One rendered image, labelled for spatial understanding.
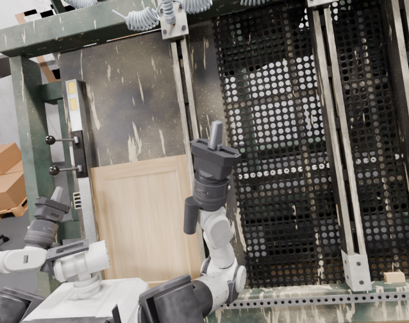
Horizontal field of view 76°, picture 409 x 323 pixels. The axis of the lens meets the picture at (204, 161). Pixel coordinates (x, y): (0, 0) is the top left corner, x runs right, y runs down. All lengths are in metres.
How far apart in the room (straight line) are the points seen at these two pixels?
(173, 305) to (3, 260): 0.59
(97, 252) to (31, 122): 0.84
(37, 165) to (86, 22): 0.64
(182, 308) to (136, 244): 0.61
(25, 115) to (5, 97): 3.70
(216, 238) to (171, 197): 0.44
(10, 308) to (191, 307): 0.44
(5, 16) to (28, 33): 3.14
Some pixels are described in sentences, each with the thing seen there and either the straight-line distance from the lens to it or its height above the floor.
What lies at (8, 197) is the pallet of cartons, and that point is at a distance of 4.17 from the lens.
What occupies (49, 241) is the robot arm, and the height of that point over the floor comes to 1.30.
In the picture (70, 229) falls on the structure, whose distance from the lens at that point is 1.39.
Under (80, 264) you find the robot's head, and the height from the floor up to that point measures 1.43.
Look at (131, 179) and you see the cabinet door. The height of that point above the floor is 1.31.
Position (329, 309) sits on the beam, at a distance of 1.18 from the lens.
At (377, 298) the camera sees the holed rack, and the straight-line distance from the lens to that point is 1.20.
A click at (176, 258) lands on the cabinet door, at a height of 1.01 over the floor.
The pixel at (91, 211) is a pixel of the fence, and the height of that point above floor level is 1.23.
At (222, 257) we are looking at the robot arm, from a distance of 0.81.
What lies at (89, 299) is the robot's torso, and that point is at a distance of 0.73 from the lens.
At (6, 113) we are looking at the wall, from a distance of 5.23.
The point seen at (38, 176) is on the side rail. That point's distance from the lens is 1.36.
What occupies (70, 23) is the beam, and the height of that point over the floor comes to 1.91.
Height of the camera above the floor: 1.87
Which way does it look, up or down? 31 degrees down
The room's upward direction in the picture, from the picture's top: 13 degrees counter-clockwise
